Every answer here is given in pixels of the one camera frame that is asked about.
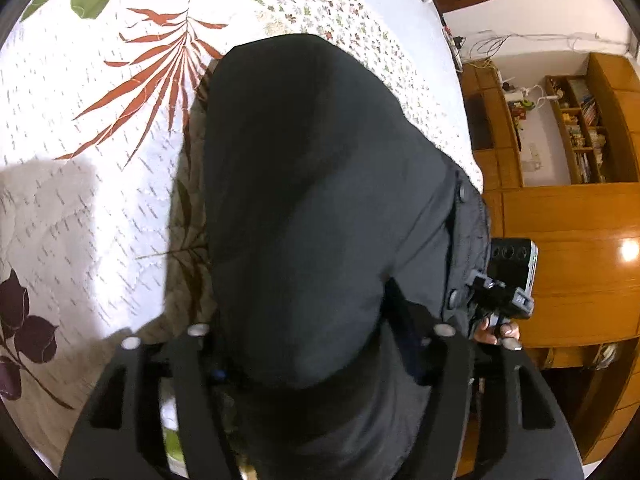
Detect glossy wooden wardrobe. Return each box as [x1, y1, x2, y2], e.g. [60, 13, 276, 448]
[457, 51, 640, 468]

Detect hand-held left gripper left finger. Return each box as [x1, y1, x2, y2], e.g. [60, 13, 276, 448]
[59, 324, 241, 480]

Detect white floral bedspread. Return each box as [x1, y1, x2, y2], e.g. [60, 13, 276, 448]
[0, 0, 485, 476]

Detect wooden bookshelf with books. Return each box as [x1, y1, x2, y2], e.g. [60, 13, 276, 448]
[564, 95, 610, 184]

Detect white power strip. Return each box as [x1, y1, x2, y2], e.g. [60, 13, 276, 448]
[442, 26, 466, 66]

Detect white cable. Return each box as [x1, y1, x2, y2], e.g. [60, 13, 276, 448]
[465, 29, 628, 63]

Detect person's right hand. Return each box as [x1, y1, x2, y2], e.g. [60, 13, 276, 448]
[472, 312, 524, 350]

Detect black pants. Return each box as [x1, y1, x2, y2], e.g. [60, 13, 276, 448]
[200, 33, 493, 480]

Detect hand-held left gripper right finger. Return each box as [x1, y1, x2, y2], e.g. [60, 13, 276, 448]
[384, 279, 585, 480]

